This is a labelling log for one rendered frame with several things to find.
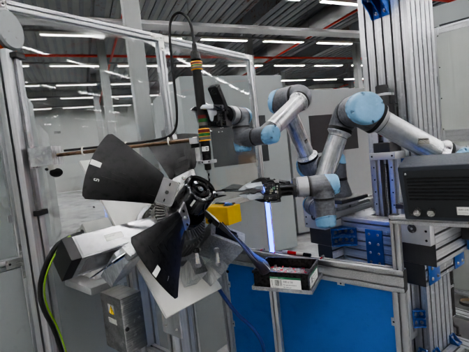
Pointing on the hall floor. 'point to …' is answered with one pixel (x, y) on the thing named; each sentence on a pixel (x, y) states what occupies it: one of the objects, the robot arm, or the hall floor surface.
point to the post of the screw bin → (276, 321)
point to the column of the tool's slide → (26, 203)
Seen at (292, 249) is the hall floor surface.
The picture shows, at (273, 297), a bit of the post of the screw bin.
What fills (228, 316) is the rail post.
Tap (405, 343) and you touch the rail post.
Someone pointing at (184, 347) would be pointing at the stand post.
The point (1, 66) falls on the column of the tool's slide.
